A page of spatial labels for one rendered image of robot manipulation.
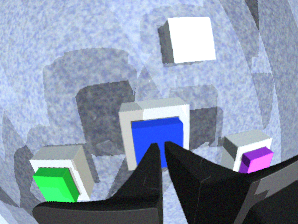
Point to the blue button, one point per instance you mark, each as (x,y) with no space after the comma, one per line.
(153,121)

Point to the white cube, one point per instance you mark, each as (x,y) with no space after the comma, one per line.
(188,39)

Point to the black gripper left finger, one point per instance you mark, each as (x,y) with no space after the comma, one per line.
(138,201)

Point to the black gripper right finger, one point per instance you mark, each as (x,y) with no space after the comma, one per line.
(212,194)

